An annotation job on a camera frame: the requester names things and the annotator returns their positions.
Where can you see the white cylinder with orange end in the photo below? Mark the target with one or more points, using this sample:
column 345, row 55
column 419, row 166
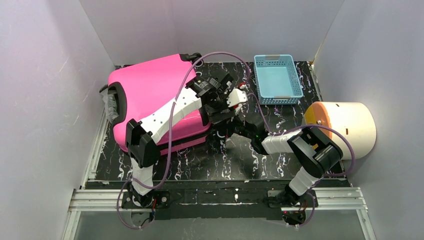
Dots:
column 353, row 120

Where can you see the light blue plastic basket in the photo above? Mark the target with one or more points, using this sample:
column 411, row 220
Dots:
column 276, row 79

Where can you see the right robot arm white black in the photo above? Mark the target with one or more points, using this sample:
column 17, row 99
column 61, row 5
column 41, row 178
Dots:
column 314, row 150

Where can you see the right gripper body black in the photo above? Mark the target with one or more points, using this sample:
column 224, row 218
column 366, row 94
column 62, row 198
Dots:
column 234, row 127

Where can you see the aluminium frame rail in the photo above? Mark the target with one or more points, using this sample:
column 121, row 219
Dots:
column 108, row 200

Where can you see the pink hard-shell suitcase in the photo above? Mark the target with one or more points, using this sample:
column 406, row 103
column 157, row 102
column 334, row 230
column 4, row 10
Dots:
column 137, row 91

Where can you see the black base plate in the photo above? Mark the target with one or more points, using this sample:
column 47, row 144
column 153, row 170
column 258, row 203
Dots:
column 220, row 199

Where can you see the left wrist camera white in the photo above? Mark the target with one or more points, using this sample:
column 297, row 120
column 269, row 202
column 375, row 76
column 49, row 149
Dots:
column 236, row 97

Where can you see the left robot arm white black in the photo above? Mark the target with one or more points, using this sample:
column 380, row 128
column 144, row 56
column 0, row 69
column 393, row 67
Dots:
column 143, row 136

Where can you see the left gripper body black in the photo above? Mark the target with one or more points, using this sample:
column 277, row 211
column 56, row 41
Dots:
column 218, row 110

